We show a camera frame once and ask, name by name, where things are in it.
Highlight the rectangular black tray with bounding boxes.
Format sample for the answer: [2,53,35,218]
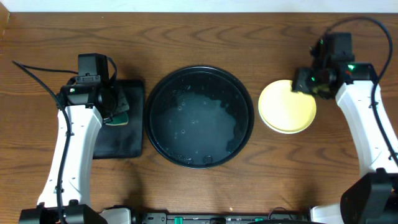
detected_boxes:
[93,80,145,159]

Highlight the yellow plate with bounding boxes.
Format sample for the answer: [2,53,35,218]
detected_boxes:
[257,80,317,131]

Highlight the mint plate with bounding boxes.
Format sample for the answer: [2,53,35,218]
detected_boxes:
[261,115,302,134]

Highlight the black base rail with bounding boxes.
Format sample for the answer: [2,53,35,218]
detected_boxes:
[134,207,310,224]

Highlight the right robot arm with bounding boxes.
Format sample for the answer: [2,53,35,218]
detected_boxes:
[292,63,397,223]

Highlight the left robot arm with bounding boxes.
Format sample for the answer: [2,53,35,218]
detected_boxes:
[19,84,133,223]

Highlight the green yellow sponge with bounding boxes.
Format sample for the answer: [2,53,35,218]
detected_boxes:
[104,112,129,126]

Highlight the round black tray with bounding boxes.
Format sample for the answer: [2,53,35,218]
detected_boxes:
[144,65,254,169]

